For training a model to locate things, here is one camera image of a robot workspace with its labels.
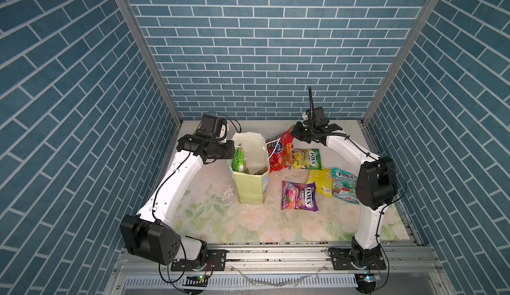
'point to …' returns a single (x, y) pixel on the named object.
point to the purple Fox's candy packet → (299, 196)
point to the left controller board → (197, 281)
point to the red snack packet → (280, 150)
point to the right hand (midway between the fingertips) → (291, 132)
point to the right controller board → (366, 282)
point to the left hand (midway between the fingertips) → (237, 150)
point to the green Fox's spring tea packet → (307, 159)
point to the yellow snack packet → (323, 178)
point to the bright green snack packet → (238, 159)
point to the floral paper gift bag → (249, 162)
